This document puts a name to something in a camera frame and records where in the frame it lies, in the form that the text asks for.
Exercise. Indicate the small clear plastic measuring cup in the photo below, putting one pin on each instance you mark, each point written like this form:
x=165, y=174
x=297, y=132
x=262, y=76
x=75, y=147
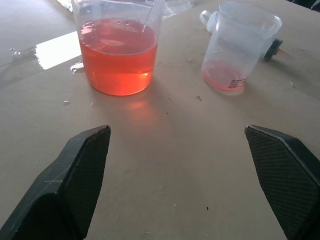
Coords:
x=232, y=55

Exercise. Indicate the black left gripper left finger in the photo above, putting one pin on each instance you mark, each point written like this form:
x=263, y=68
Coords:
x=62, y=190

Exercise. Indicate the beaker of red liquid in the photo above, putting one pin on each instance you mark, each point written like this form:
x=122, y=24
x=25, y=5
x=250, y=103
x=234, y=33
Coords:
x=117, y=57

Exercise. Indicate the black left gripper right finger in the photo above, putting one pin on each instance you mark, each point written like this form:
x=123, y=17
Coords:
x=287, y=180

